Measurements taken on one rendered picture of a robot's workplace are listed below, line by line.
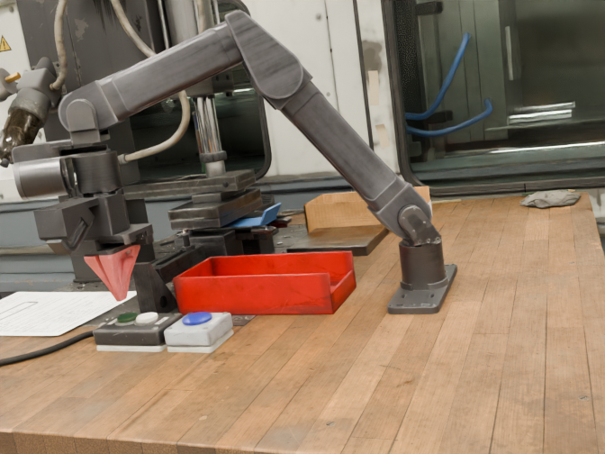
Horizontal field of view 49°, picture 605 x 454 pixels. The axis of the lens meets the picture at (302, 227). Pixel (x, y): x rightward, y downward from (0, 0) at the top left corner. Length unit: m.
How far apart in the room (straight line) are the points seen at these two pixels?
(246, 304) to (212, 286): 0.06
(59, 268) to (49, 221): 1.58
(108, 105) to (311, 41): 1.00
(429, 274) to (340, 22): 0.96
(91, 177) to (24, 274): 1.68
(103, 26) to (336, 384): 0.79
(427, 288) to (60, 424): 0.51
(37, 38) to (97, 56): 0.13
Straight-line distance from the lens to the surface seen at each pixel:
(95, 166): 0.89
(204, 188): 1.21
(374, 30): 1.69
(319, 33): 1.80
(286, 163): 1.86
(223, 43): 0.87
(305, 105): 0.88
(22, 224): 2.49
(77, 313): 1.16
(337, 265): 1.02
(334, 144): 0.89
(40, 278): 2.47
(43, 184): 0.91
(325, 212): 1.41
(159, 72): 0.88
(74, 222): 0.84
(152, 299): 1.02
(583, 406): 0.66
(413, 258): 0.94
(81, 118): 0.87
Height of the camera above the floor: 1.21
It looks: 11 degrees down
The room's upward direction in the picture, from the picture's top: 8 degrees counter-clockwise
